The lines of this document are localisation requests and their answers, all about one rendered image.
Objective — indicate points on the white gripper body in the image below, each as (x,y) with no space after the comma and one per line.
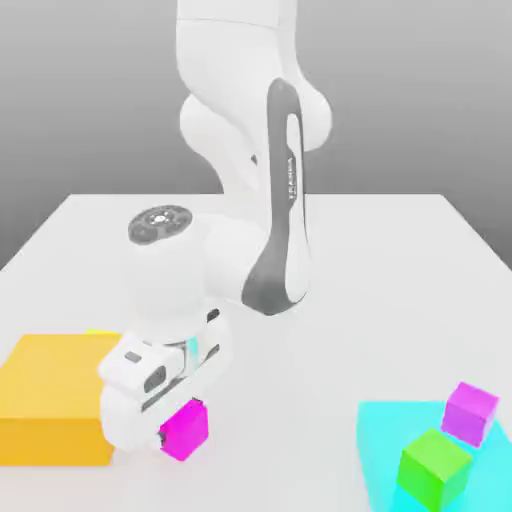
(127,428)

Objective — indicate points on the small magenta cube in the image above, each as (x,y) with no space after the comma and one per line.
(184,434)

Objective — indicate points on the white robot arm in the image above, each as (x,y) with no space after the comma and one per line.
(244,120)

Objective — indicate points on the small yellow-green cube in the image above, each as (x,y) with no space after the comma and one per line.
(102,332)

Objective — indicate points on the small green cube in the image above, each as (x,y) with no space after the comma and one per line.
(432,468)

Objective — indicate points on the small purple cube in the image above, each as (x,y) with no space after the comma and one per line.
(468,412)

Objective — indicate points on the large orange box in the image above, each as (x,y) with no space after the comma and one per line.
(48,400)

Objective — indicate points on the large cyan box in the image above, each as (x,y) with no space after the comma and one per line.
(492,472)

